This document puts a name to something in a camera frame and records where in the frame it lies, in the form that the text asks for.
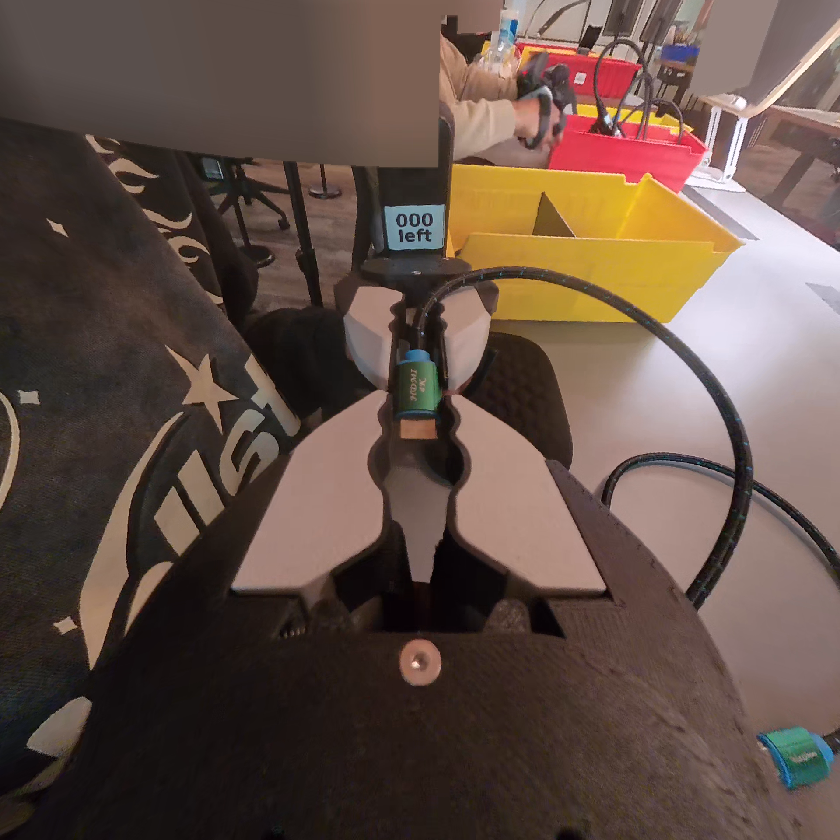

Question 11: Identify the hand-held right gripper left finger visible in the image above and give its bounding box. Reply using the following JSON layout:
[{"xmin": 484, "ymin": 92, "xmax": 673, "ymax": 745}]
[{"xmin": 231, "ymin": 390, "xmax": 396, "ymax": 599}]

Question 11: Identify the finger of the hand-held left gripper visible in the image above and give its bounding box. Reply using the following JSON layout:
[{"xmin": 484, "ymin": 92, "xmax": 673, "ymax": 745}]
[
  {"xmin": 343, "ymin": 287, "xmax": 404, "ymax": 389},
  {"xmin": 440, "ymin": 290, "xmax": 494, "ymax": 396}
]

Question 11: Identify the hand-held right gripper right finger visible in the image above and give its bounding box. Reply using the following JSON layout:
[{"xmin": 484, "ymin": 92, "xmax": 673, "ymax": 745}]
[{"xmin": 446, "ymin": 392, "xmax": 609, "ymax": 597}]

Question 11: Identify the black braided hdmi cable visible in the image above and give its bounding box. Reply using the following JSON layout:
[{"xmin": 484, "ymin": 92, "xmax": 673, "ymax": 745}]
[{"xmin": 392, "ymin": 266, "xmax": 840, "ymax": 791}]

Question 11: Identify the another person's forearm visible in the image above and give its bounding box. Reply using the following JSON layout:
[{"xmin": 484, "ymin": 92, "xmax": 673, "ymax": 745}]
[{"xmin": 438, "ymin": 36, "xmax": 519, "ymax": 161}]

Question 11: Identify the black stand pole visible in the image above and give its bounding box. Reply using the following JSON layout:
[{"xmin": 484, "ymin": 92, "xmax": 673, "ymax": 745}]
[{"xmin": 282, "ymin": 161, "xmax": 324, "ymax": 308}]

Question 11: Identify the yellow plastic bin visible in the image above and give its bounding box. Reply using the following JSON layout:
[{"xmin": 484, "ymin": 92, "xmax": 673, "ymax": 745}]
[
  {"xmin": 446, "ymin": 164, "xmax": 746, "ymax": 326},
  {"xmin": 594, "ymin": 104, "xmax": 685, "ymax": 132}
]

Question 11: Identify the black office chair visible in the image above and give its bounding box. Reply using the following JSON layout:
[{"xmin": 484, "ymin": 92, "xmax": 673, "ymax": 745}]
[{"xmin": 215, "ymin": 157, "xmax": 291, "ymax": 232}]

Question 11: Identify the clear water bottle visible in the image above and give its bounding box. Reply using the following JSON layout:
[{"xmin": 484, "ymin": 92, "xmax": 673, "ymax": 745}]
[{"xmin": 489, "ymin": 8, "xmax": 521, "ymax": 63}]

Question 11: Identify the red plastic bin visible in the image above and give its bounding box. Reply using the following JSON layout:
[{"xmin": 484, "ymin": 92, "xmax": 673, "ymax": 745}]
[
  {"xmin": 515, "ymin": 41, "xmax": 643, "ymax": 89},
  {"xmin": 548, "ymin": 115, "xmax": 710, "ymax": 193}
]

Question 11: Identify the white metal stand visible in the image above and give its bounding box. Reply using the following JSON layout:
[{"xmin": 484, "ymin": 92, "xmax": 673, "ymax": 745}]
[{"xmin": 682, "ymin": 98, "xmax": 749, "ymax": 194}]

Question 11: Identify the wooden table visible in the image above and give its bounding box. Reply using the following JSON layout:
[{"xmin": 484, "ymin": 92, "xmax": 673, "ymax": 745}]
[{"xmin": 764, "ymin": 104, "xmax": 840, "ymax": 198}]

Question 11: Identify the black power cable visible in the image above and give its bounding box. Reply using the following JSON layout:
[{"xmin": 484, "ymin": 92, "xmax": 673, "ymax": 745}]
[{"xmin": 589, "ymin": 38, "xmax": 686, "ymax": 140}]

